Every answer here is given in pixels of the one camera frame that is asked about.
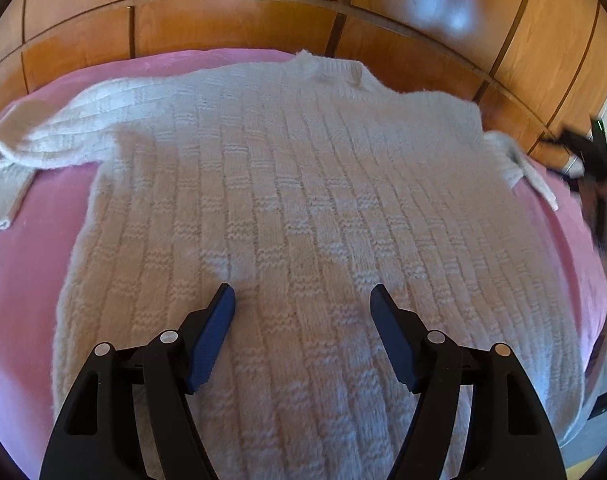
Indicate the pink blanket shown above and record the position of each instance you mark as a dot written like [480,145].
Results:
[28,290]

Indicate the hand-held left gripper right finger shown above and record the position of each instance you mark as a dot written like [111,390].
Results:
[392,332]

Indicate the white knit sweater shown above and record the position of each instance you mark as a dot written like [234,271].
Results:
[303,185]

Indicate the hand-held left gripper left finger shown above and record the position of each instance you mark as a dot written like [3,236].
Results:
[214,332]

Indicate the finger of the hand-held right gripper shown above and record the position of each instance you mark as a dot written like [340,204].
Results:
[568,139]

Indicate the wooden panelled wardrobe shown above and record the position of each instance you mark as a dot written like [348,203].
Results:
[233,25]

